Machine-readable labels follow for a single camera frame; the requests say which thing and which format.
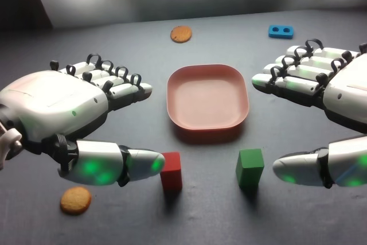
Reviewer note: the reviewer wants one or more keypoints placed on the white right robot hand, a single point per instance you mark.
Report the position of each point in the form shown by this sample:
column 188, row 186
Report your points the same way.
column 347, row 93

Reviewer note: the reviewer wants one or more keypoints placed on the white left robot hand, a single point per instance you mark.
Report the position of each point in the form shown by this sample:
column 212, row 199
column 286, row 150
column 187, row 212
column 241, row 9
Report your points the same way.
column 51, row 95

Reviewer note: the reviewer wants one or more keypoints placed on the green wooden block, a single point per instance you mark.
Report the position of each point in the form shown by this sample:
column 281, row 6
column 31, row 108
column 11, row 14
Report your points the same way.
column 248, row 173

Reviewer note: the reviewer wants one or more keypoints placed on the red block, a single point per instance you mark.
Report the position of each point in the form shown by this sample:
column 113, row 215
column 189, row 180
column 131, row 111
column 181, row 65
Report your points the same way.
column 172, row 176

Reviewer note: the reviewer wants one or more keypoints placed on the blue two-hole block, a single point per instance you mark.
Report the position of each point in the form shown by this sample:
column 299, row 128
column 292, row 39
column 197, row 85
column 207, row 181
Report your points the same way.
column 281, row 32

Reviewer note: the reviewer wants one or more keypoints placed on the red plate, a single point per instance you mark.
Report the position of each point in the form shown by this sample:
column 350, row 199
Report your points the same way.
column 206, row 101

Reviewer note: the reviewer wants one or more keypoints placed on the round orange cookie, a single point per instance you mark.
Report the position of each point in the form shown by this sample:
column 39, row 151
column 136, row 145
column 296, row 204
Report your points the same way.
column 75, row 200
column 181, row 34

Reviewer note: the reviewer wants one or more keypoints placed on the grey table cloth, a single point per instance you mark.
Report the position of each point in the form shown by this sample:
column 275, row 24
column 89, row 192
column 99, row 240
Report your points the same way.
column 183, row 222

